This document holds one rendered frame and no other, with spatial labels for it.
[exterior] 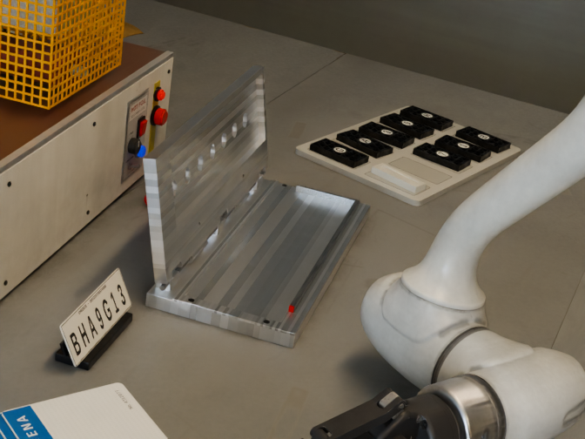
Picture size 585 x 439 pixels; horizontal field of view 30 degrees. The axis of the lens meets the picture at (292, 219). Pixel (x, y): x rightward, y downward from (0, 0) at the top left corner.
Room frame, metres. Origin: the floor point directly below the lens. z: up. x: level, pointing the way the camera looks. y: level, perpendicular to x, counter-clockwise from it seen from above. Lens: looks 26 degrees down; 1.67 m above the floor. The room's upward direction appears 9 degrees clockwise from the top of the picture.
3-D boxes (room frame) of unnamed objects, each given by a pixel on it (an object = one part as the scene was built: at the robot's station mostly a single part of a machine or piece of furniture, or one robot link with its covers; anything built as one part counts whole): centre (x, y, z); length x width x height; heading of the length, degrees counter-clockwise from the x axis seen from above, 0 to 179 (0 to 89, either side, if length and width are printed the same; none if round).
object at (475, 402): (0.96, -0.20, 0.99); 0.09 x 0.06 x 0.09; 39
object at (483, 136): (2.03, -0.35, 0.92); 0.10 x 0.05 x 0.01; 55
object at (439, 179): (1.94, -0.20, 0.90); 0.40 x 0.27 x 0.01; 147
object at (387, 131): (1.97, -0.15, 0.92); 0.10 x 0.05 x 0.01; 60
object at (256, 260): (1.43, 0.03, 0.92); 0.44 x 0.21 x 0.04; 168
